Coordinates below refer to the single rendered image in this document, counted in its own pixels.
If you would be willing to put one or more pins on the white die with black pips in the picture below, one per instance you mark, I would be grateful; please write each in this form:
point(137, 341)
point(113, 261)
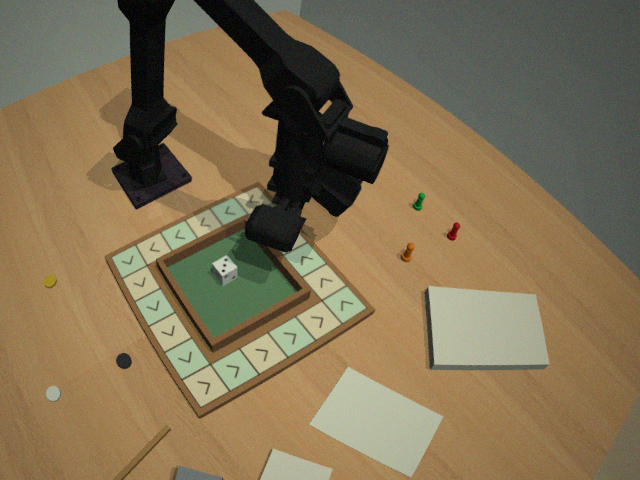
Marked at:
point(224, 270)

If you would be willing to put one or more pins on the red game pawn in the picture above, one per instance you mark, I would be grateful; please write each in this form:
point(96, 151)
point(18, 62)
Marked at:
point(452, 234)

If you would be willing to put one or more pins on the orange pawn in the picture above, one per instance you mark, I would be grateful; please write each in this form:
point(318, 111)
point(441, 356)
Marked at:
point(406, 256)

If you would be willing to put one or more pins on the small white flat disc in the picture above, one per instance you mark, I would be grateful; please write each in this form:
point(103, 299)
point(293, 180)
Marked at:
point(53, 393)

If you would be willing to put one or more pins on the yellow flat disc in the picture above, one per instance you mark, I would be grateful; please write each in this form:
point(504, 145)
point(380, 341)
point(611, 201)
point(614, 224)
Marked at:
point(50, 281)

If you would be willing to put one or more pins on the beige flat square slab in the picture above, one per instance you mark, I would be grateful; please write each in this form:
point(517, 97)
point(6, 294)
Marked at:
point(282, 466)

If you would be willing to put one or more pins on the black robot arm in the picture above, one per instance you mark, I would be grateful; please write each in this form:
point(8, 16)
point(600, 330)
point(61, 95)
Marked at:
point(298, 78)

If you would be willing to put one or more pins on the green pawn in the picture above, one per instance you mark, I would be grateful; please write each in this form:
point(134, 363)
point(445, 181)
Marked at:
point(418, 204)

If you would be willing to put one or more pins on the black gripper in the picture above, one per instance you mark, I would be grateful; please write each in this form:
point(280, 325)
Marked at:
point(278, 227)

